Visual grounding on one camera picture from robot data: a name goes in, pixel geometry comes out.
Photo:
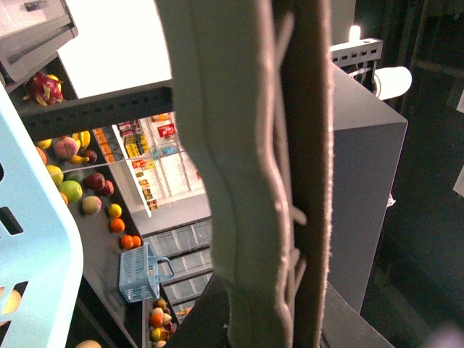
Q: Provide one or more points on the yellow lemon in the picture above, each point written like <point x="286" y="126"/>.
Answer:
<point x="12" y="303"/>

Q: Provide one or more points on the black shelf upright post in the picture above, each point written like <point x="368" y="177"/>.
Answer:
<point x="103" y="109"/>

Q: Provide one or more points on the grey basket handle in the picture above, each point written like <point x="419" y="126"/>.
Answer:
<point x="252" y="92"/>

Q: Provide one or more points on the small blue basket far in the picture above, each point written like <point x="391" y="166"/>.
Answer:
<point x="142" y="272"/>

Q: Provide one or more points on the light blue shopping basket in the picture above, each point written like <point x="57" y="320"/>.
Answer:
<point x="40" y="243"/>

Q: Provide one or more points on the pink dragon fruit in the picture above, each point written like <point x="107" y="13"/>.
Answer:
<point x="44" y="89"/>

